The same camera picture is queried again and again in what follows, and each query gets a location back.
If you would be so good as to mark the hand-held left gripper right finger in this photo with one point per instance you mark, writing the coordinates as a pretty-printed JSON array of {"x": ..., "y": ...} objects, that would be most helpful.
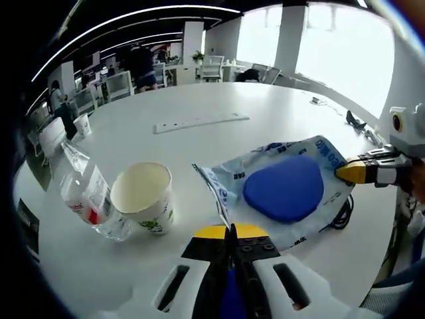
[{"x": 259, "y": 252}]

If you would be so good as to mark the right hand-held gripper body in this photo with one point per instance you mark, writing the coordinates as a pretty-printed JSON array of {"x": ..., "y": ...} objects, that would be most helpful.
[{"x": 411, "y": 133}]

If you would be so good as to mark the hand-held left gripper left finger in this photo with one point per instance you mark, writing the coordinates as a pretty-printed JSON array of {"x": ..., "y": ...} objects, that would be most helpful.
[{"x": 206, "y": 252}]

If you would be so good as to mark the small white object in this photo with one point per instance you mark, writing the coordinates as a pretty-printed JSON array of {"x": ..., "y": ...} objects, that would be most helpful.
[{"x": 370, "y": 134}]

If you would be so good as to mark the small black object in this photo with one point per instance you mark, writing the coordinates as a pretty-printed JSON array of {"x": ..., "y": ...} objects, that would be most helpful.
[{"x": 353, "y": 121}]

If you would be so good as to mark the white paper cup green print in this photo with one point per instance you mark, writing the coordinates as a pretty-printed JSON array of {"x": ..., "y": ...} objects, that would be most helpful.
[{"x": 156, "y": 212}]

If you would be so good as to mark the blue plastic packet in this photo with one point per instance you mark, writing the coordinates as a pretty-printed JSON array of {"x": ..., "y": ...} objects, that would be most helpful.
[{"x": 282, "y": 192}]

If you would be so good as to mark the clear plastic water bottle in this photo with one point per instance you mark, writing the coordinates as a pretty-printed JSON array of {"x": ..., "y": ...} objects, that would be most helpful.
[{"x": 89, "y": 196}]

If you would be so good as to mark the small white paper cup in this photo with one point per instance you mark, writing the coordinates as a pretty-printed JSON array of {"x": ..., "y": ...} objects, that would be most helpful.
[{"x": 83, "y": 128}]

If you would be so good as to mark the white table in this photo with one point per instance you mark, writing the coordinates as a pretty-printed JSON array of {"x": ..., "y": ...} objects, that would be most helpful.
[{"x": 282, "y": 106}]

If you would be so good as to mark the large bright window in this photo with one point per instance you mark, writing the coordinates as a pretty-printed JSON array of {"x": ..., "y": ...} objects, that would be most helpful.
[
  {"x": 259, "y": 33},
  {"x": 342, "y": 56}
]

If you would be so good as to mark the grey office chair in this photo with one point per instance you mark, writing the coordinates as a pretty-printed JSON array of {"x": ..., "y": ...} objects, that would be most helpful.
[{"x": 270, "y": 74}]

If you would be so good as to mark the white inset power strip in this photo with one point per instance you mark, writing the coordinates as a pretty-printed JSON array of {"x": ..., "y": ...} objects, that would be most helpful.
[{"x": 199, "y": 121}]

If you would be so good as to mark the dark bag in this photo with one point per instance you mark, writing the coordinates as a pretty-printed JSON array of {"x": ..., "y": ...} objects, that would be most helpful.
[{"x": 249, "y": 75}]

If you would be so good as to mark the white office chair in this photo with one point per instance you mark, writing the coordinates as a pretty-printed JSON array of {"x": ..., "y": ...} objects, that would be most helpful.
[
  {"x": 212, "y": 68},
  {"x": 53, "y": 133},
  {"x": 119, "y": 84}
]

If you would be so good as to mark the green potted plant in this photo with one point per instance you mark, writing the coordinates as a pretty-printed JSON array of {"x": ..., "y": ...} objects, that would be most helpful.
[{"x": 198, "y": 57}]

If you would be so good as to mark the curved ceiling light strip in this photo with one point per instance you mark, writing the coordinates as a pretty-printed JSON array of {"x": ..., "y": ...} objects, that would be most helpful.
[{"x": 133, "y": 20}]

